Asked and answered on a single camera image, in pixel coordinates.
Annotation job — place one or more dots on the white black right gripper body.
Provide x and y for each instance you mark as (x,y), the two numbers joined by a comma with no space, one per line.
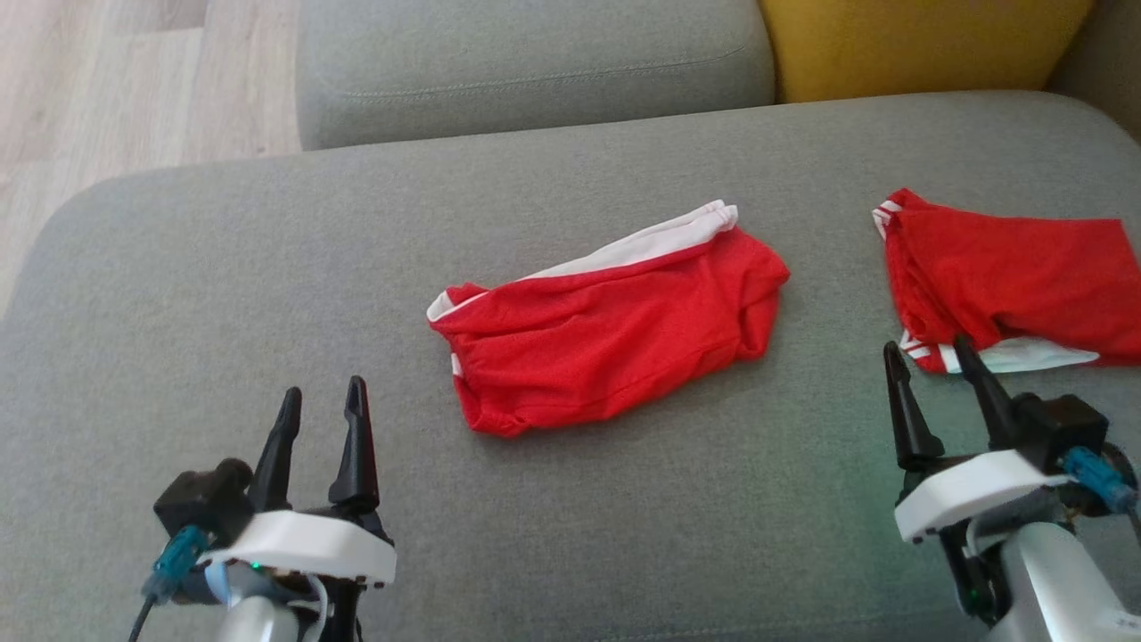
(972,490)

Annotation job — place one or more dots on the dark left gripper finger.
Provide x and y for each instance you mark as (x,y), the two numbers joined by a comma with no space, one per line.
(357,455)
(274,464)

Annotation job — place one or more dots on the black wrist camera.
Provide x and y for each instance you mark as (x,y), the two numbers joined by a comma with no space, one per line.
(1061,423)
(201,499)

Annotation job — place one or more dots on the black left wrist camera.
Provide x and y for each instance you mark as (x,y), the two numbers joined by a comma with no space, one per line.
(201,499)

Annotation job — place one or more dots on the red t-shirt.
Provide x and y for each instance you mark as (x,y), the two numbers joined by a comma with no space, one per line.
(1007,267)

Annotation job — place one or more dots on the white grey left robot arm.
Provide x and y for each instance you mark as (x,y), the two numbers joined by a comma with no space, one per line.
(258,620)

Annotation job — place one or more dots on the grey sofa seat cushion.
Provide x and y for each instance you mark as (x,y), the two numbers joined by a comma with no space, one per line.
(267,312)

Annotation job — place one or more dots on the yellow pillow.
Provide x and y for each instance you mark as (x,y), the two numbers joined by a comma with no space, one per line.
(918,45)

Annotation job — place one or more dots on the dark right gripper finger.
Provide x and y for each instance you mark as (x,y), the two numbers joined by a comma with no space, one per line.
(911,419)
(989,397)

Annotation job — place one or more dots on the red mesh shorts white stripe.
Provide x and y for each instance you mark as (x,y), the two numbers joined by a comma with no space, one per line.
(615,330)

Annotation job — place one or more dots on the grey sofa back cushion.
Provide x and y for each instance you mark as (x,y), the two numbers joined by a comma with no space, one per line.
(535,62)

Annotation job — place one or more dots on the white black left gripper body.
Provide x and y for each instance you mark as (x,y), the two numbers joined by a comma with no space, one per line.
(303,544)

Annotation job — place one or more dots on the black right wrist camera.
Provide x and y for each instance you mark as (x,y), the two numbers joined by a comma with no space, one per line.
(1061,423)

